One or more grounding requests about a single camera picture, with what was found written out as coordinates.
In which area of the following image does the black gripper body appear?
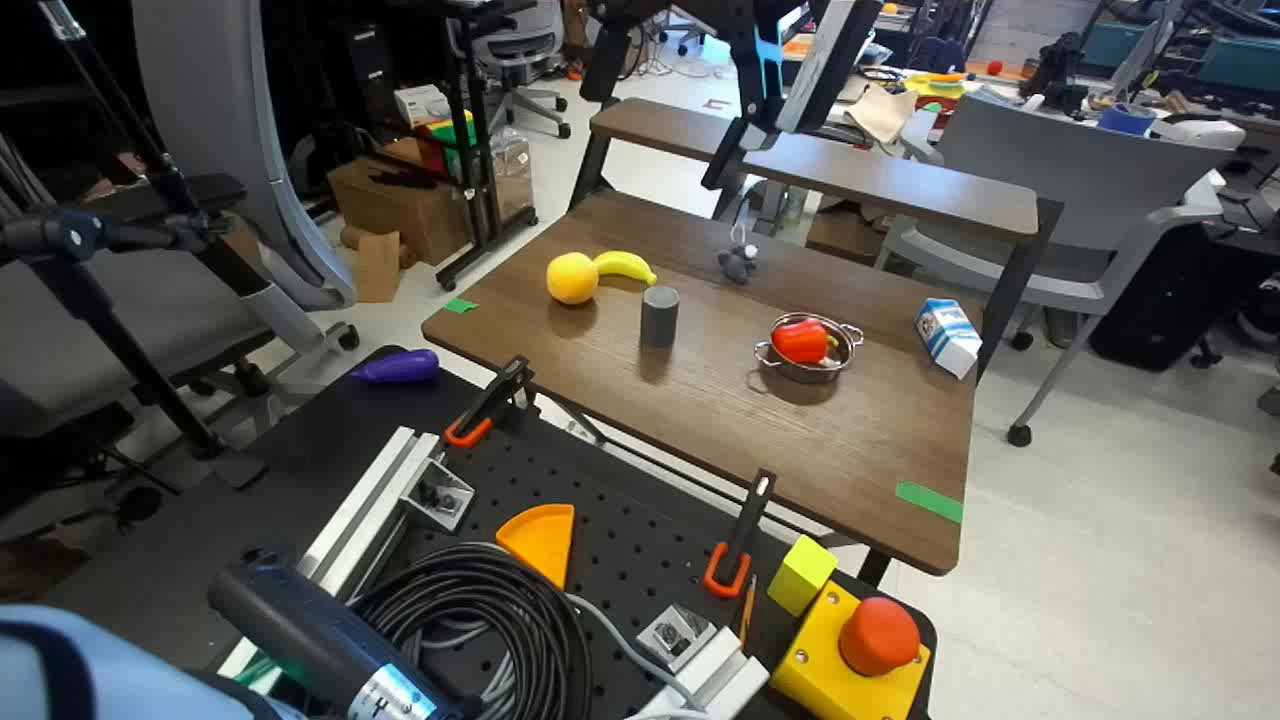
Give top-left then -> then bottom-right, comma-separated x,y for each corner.
700,117 -> 754,195

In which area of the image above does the small grey toy figure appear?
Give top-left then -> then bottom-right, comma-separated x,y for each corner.
716,238 -> 762,290

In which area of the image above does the yellow toy banana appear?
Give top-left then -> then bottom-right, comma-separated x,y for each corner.
593,249 -> 660,293

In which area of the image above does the red toy tomato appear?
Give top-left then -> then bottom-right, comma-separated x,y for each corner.
768,318 -> 832,367

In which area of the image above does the purple toy eggplant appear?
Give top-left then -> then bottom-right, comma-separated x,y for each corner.
347,348 -> 442,394

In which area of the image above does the raised wooden shelf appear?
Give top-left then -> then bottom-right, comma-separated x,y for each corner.
568,95 -> 1069,381

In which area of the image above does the grey metal cup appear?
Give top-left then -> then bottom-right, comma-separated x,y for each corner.
634,283 -> 683,357

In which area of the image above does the small metal bowl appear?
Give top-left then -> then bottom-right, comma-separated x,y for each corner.
750,318 -> 869,385

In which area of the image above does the white blue milk carton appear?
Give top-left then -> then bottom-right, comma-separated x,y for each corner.
910,298 -> 987,385

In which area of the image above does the large cardboard box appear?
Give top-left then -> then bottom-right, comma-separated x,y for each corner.
322,154 -> 473,268

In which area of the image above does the grey office chair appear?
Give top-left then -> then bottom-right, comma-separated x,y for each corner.
881,87 -> 1233,453

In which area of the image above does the black orange bar clamp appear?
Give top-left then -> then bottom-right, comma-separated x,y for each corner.
440,354 -> 540,453
700,467 -> 780,604

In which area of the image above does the small cardboard box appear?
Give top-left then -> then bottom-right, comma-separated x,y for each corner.
334,223 -> 411,308

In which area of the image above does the black perforated breadboard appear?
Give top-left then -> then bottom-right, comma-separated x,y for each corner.
35,343 -> 941,720

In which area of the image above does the orange wedge block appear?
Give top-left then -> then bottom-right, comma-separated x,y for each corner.
490,501 -> 580,593

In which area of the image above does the yellow cube block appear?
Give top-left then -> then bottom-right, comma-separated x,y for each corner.
762,533 -> 839,620

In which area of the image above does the black bag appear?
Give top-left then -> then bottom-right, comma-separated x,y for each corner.
1083,217 -> 1251,376

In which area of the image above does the yellow emergency stop box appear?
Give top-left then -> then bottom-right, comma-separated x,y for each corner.
768,581 -> 934,720

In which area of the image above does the dark office chair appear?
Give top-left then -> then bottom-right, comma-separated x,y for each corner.
0,173 -> 366,505

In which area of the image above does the aluminium extrusion rail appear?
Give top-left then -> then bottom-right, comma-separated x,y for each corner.
215,423 -> 449,686
634,620 -> 776,720

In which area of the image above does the coiled grey cable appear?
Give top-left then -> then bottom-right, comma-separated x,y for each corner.
351,535 -> 593,720

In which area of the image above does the black camera tripod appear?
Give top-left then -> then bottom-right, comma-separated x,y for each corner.
0,0 -> 304,463

